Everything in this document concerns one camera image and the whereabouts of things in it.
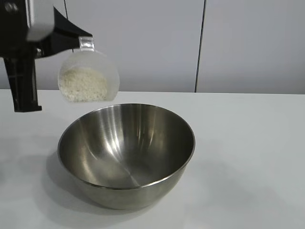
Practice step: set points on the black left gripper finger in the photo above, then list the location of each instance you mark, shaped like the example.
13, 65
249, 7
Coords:
54, 46
64, 27

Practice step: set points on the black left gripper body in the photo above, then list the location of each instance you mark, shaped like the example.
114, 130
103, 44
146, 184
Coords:
14, 28

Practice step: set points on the clear plastic measuring cup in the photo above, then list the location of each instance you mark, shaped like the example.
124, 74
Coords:
90, 62

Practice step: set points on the white rice grains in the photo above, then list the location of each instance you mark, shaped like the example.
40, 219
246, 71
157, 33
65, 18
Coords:
81, 83

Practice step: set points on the stainless steel mixing bowl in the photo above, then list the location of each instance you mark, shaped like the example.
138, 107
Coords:
133, 143

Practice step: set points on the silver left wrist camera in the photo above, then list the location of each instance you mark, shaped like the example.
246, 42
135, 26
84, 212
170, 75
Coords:
40, 21

